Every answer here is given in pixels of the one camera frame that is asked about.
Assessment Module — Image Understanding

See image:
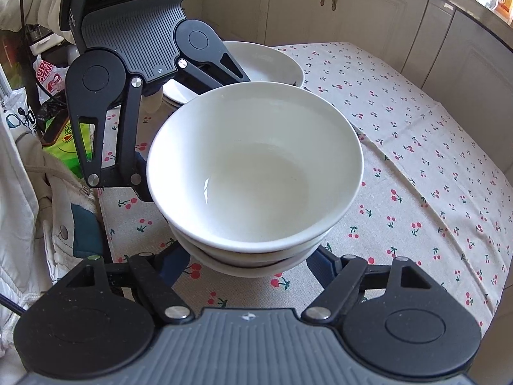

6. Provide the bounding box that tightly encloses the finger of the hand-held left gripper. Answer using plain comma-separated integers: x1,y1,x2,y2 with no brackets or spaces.
77,78,155,202
176,44,252,88

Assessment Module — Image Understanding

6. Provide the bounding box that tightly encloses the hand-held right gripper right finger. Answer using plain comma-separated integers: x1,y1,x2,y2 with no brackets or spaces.
301,249,443,323

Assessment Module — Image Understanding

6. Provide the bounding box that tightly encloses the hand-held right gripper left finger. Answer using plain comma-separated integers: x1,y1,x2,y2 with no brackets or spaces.
60,243,196,323

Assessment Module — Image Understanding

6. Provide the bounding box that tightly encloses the white pink floral bowl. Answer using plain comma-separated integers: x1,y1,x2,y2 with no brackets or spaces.
168,209,333,269
182,241,321,279
146,81,365,254

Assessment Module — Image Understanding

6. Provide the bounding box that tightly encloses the green snack packet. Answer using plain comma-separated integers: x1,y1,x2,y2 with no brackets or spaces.
43,120,96,179

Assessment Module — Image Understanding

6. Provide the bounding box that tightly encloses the white bag red print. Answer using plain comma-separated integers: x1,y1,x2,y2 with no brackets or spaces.
32,54,69,103

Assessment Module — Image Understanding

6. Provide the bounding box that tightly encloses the person's white jacket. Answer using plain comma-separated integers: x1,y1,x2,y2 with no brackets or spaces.
0,122,107,354

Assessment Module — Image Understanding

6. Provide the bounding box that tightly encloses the cherry print tablecloth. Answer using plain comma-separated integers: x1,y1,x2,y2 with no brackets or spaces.
96,42,503,329

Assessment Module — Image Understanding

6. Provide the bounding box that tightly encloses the white bag black print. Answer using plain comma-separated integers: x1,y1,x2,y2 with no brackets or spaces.
0,86,38,133

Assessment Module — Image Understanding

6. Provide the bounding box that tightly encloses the black cable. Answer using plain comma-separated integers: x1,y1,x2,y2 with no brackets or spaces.
16,0,45,105

